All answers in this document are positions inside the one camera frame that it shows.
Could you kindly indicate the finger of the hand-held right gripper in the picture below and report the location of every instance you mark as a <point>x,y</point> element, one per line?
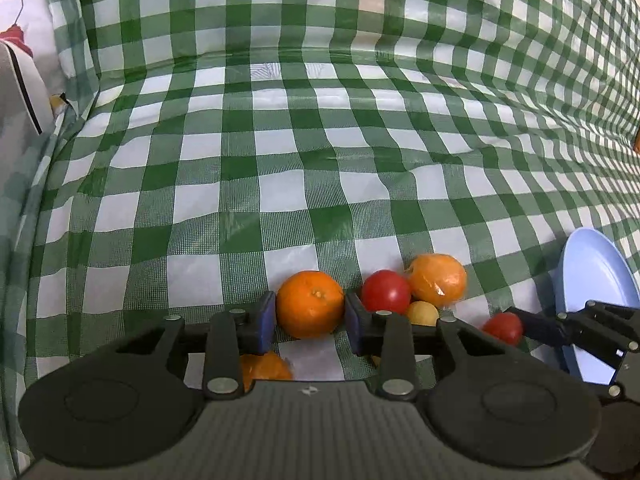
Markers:
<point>542,329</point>

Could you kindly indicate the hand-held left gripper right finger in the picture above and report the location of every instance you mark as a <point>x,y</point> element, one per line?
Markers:
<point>354,324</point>

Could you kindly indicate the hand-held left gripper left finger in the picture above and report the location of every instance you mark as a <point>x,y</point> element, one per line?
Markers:
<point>266,324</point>

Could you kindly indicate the small red tomato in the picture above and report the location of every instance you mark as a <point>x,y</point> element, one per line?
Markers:
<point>502,327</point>

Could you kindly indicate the bare orange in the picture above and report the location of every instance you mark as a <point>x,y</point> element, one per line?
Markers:
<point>262,367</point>
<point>310,305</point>

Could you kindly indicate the light blue plate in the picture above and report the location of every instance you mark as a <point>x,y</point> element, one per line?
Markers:
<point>592,285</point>

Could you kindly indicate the small yellow fruit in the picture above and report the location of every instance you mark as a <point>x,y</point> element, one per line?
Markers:
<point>422,314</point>

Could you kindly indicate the large red tomato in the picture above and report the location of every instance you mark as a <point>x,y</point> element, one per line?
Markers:
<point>385,291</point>

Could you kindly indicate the plastic-wrapped orange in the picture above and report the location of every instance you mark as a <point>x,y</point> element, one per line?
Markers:
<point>439,280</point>

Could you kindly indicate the green checked tablecloth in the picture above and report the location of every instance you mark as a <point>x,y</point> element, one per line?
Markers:
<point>325,135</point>

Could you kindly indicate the orange object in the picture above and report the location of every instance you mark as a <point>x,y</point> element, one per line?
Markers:
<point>637,142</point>

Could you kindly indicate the white printed blanket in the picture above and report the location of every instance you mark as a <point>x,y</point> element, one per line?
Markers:
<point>30,5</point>

